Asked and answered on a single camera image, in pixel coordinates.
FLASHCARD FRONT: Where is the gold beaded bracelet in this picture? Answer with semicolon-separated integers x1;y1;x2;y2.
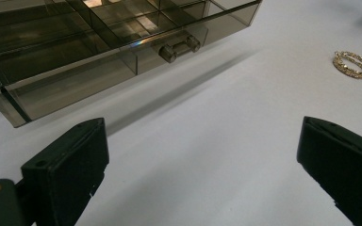
332;50;362;80

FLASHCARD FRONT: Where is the clear smoky acrylic drawer organizer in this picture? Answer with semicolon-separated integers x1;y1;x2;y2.
0;0;263;129

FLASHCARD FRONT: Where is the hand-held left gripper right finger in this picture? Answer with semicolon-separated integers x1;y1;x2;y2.
296;116;362;226

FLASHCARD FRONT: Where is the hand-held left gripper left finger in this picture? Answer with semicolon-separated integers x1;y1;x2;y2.
20;117;110;226

